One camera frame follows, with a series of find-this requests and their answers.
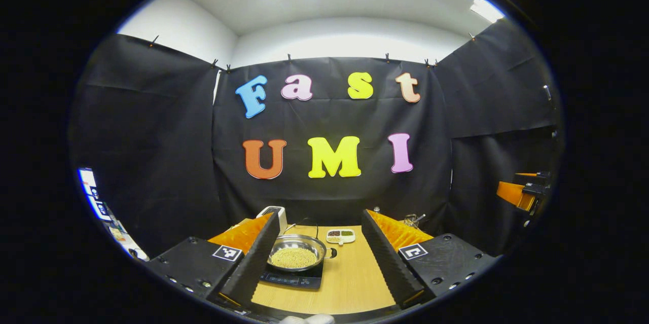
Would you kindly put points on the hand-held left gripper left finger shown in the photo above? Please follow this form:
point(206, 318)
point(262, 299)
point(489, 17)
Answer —
point(256, 258)

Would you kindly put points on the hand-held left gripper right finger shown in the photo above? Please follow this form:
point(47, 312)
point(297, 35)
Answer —
point(385, 258)

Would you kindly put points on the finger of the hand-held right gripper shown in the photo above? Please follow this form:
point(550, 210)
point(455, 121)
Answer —
point(514, 194)
point(540, 177)

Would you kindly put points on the black induction cooktop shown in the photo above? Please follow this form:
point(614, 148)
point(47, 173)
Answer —
point(294, 279)

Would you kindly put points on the white toaster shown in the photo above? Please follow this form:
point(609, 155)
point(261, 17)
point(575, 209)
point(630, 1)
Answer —
point(283, 223)

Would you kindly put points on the white divided dish of beans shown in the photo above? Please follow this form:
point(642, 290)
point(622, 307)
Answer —
point(340, 239)

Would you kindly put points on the metal spoon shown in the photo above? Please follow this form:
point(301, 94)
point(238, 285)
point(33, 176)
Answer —
point(421, 217)

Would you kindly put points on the white side table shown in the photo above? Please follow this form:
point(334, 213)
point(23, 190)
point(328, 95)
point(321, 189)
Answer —
point(134, 250)

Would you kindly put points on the black backdrop cloth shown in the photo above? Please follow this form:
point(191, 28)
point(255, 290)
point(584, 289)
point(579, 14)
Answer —
point(329, 116)

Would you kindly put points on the small ceiling light panel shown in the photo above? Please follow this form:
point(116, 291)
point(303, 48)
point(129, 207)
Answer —
point(485, 9)

